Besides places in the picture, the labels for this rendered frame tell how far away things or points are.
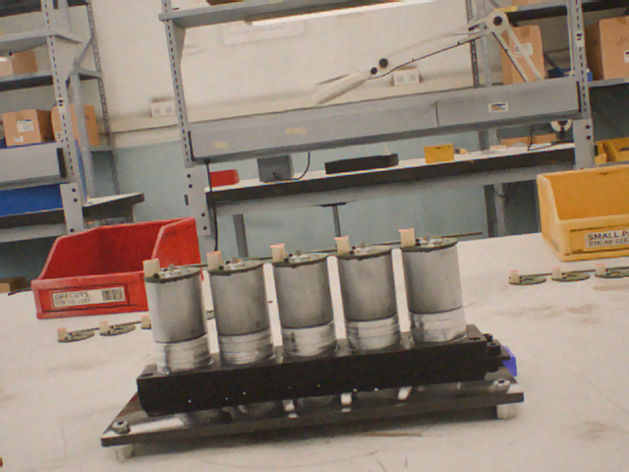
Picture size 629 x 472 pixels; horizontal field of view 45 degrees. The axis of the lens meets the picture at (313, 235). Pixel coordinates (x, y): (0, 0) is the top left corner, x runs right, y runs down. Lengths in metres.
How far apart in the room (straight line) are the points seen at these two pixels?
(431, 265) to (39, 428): 0.19
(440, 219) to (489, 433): 4.45
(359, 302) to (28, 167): 2.53
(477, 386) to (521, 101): 2.33
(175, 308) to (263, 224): 4.43
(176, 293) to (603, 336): 0.21
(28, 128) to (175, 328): 4.37
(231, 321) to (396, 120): 2.26
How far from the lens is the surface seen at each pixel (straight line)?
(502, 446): 0.28
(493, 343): 0.34
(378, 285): 0.32
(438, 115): 2.57
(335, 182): 2.60
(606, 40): 4.49
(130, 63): 4.93
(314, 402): 0.30
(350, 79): 2.90
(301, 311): 0.32
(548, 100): 2.63
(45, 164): 2.79
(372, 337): 0.33
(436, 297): 0.32
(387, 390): 0.31
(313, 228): 4.73
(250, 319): 0.33
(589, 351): 0.38
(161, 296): 0.33
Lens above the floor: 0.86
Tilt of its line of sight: 7 degrees down
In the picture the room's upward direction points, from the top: 7 degrees counter-clockwise
